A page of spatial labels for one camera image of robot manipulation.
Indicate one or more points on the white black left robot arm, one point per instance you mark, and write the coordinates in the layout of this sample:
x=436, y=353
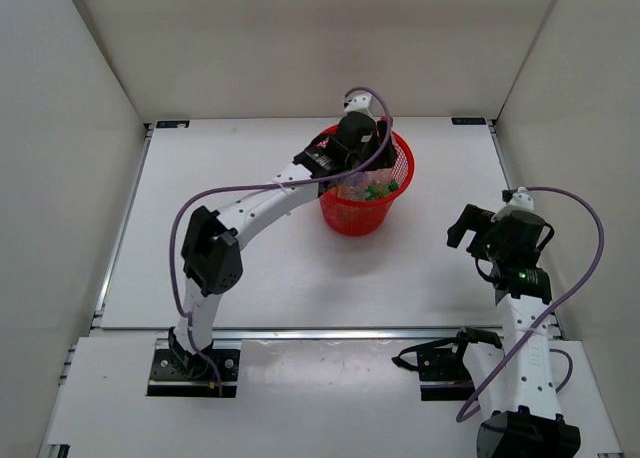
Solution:
x=214, y=239

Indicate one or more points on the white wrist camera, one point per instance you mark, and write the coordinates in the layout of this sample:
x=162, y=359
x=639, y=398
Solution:
x=515, y=200
x=359, y=103

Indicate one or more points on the clear bottle red label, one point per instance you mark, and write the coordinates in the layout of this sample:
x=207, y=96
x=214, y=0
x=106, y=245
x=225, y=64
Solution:
x=402, y=165

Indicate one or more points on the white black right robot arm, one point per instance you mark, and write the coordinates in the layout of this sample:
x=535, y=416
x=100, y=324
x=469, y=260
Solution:
x=522, y=416

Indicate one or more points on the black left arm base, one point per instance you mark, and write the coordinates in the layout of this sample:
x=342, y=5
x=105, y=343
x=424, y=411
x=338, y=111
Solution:
x=195, y=378

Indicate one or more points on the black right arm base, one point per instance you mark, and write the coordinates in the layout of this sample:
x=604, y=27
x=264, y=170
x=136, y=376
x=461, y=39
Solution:
x=443, y=376

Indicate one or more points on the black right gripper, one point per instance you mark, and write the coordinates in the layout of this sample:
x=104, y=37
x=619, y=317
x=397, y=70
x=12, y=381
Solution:
x=474, y=219

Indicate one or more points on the dark left corner label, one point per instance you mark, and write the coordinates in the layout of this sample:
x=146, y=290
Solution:
x=172, y=124

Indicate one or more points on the dark right corner label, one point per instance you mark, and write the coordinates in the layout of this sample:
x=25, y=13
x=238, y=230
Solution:
x=468, y=121

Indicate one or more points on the red plastic mesh basket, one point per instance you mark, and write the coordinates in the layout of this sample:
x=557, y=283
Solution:
x=359, y=218

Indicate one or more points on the dark corner label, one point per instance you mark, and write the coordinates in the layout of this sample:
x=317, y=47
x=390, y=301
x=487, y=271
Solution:
x=172, y=124
x=468, y=121

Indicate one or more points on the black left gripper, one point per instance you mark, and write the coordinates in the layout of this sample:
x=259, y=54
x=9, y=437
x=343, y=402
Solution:
x=381, y=127

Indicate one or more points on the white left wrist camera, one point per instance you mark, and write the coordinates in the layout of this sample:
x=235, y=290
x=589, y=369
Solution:
x=359, y=103

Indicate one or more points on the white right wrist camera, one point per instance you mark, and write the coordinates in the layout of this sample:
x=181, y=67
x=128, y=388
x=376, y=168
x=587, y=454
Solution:
x=515, y=200

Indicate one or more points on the clear bottle blue label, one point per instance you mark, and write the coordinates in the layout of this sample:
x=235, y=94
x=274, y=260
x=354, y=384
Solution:
x=354, y=187

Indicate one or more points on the green plastic bottle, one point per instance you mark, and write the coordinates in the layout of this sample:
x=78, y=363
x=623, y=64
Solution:
x=376, y=192

